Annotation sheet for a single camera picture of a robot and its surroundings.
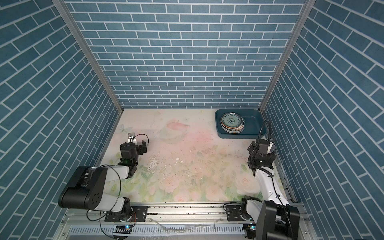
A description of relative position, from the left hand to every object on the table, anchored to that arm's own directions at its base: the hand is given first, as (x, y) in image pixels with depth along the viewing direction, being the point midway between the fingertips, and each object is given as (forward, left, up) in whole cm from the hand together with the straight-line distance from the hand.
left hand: (135, 141), depth 92 cm
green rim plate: (+11, -65, -4) cm, 66 cm away
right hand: (-8, -76, +6) cm, 77 cm away
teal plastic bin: (+24, -83, -6) cm, 86 cm away
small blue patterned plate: (+19, -64, -2) cm, 67 cm away
